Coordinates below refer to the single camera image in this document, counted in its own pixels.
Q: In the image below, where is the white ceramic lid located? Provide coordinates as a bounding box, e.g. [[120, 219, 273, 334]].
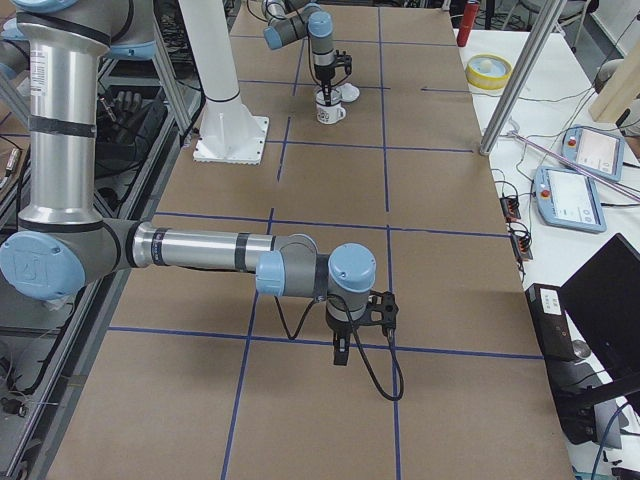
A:
[[338, 83, 360, 103]]

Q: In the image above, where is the white enamel mug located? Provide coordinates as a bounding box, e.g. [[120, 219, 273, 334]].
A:
[[315, 99, 346, 125]]

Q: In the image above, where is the yellow tape roll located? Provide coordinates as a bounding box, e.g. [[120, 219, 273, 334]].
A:
[[465, 54, 513, 91]]

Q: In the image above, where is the red cylinder bottle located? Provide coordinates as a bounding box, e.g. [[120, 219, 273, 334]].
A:
[[456, 0, 481, 47]]

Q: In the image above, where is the lower orange usb hub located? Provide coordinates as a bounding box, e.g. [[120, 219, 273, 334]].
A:
[[510, 235, 533, 262]]

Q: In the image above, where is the orange usb hub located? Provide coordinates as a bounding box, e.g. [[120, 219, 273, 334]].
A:
[[499, 196, 521, 223], [510, 235, 533, 262]]

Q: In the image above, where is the upper orange usb hub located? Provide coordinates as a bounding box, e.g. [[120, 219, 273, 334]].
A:
[[499, 196, 521, 223]]

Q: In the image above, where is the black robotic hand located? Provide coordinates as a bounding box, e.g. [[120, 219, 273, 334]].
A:
[[97, 90, 151, 145]]

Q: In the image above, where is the black computer box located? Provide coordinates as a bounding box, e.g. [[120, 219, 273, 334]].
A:
[[525, 284, 622, 449]]

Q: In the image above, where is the near teach pendant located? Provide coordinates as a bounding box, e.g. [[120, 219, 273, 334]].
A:
[[534, 166, 607, 233]]

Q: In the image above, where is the teach pendant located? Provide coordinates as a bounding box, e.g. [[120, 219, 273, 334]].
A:
[[534, 166, 607, 233], [561, 125, 624, 182]]

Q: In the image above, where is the black monitor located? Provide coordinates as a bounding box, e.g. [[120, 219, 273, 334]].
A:
[[559, 233, 639, 379]]

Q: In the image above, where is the far teach pendant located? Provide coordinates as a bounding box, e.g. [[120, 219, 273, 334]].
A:
[[561, 125, 624, 182]]

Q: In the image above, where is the wooden beam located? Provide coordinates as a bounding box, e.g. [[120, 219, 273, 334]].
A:
[[589, 42, 639, 123]]

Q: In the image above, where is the far black camera cable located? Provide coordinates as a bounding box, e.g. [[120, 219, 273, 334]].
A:
[[309, 44, 353, 92]]

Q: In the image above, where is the black camera cable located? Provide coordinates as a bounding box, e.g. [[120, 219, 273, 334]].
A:
[[309, 44, 353, 92], [273, 293, 405, 401]]

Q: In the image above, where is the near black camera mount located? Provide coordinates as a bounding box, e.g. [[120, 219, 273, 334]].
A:
[[358, 291, 399, 340]]

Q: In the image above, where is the near black camera cable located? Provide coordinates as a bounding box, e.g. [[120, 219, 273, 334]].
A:
[[273, 293, 405, 401]]

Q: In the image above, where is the white camera stand column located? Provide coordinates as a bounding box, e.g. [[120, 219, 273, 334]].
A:
[[179, 0, 269, 165]]

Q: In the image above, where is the aluminium frame post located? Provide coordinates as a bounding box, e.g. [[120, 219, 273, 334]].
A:
[[479, 0, 566, 156]]

